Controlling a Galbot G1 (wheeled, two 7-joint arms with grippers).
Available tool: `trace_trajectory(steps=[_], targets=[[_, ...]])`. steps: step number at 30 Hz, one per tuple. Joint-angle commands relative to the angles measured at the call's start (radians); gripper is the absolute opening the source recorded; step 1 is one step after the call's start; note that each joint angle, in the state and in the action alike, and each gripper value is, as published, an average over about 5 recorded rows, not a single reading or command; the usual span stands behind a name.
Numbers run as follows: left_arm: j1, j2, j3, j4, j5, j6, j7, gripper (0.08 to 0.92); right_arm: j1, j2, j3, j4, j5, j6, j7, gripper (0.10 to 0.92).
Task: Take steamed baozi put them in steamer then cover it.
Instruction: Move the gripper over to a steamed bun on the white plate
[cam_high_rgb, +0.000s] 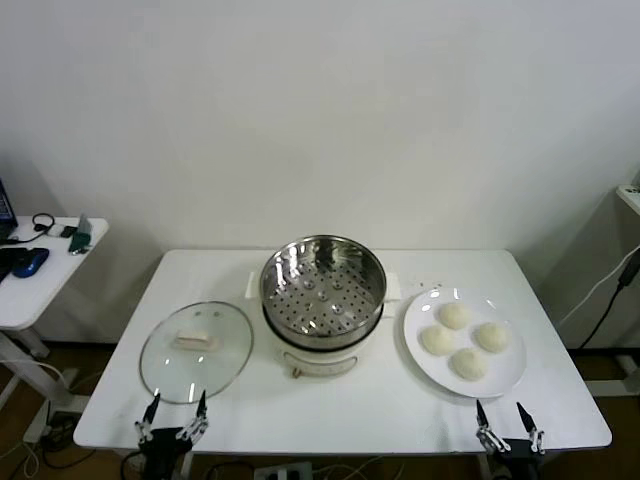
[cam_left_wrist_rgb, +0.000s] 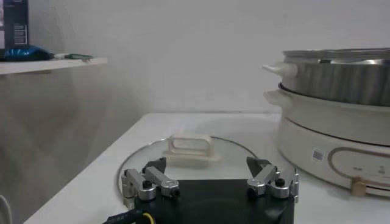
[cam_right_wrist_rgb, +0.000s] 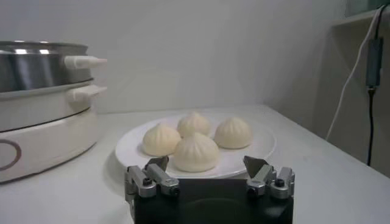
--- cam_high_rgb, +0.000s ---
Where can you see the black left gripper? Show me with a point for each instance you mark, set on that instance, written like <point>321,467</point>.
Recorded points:
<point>162,445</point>

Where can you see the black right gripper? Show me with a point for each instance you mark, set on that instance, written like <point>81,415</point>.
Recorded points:
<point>520,457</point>

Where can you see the white steamed baozi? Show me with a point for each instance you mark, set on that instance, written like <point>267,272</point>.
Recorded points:
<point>492,336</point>
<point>437,341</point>
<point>455,316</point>
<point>468,364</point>

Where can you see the round glass pot lid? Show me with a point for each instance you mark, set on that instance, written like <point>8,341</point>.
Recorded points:
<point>220,350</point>

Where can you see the perforated steel steamer basket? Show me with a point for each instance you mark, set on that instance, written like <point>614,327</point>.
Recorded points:
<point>325,300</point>

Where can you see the white table foot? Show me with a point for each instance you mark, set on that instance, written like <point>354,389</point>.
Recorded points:
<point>612,387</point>

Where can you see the large white plate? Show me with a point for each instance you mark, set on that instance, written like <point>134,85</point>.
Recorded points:
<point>425,320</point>

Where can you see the white electric cooking pot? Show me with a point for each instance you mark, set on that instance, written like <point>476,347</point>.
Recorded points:
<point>320,362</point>

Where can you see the white side table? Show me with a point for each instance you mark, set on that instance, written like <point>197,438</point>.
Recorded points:
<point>40,295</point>

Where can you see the green phone stand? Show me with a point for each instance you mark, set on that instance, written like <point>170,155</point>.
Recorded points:
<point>80,240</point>

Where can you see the blue computer mouse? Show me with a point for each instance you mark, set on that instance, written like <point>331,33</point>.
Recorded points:
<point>30,262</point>

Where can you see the black flat device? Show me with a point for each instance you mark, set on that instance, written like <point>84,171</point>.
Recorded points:
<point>7,260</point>

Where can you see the white shelf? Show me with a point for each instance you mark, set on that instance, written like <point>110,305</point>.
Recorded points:
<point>629,192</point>

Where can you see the dark laptop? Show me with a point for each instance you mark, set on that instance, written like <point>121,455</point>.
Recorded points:
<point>5,205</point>

